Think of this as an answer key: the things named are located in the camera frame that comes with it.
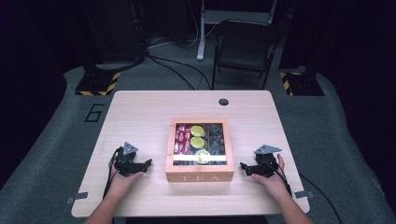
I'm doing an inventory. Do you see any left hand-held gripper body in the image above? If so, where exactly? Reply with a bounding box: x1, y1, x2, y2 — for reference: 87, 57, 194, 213
112, 141, 139, 177

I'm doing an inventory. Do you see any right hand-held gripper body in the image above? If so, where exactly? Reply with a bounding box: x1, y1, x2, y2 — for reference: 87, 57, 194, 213
254, 144, 283, 179

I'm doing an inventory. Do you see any wooden tea box glass lid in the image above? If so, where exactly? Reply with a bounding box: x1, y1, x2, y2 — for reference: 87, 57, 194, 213
164, 117, 235, 184

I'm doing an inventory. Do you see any person's right hand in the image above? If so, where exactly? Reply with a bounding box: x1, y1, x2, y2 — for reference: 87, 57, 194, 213
250, 153, 292, 199

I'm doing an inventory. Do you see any person's left hand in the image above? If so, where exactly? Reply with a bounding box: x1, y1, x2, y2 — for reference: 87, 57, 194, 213
107, 155, 145, 195

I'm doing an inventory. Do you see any red stick packet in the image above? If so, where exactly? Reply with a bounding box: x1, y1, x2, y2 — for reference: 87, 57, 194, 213
174, 123, 185, 155
183, 123, 192, 155

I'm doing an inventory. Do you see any pile of dark tea packets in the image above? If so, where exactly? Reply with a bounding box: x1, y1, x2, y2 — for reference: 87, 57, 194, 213
208, 123, 226, 156

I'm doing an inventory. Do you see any grey tape strip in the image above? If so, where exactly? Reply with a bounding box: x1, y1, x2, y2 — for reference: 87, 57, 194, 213
292, 189, 315, 200
65, 191, 90, 205

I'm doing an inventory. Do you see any round yellow-green tea packet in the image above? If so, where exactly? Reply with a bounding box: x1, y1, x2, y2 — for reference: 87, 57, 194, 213
190, 136, 207, 149
195, 149, 211, 165
190, 124, 206, 138

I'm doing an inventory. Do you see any black stand hazard-striped base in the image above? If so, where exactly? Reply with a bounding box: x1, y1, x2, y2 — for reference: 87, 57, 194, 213
75, 0, 121, 97
278, 0, 326, 97

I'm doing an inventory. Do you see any black folding chair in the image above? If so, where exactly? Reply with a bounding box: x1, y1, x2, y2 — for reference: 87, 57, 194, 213
211, 19, 283, 91

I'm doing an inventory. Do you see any black equipment cabinet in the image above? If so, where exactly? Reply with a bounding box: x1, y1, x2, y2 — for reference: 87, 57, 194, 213
81, 0, 148, 64

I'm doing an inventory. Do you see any white metal stand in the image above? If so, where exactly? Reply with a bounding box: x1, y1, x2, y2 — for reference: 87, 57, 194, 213
196, 0, 278, 62

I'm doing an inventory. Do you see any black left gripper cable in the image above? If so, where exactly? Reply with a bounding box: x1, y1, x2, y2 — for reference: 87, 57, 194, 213
102, 147, 123, 200

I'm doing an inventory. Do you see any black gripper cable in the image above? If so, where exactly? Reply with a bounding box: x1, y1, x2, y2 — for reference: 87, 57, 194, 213
263, 159, 344, 224
102, 147, 123, 200

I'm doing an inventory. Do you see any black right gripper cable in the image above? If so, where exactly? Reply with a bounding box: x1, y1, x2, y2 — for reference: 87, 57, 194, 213
263, 159, 344, 224

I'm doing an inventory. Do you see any black floor cable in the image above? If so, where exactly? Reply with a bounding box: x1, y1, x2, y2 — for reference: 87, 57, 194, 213
145, 53, 213, 91

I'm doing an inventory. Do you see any white floor cable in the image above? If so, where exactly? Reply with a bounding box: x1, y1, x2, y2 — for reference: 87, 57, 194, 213
148, 0, 202, 49

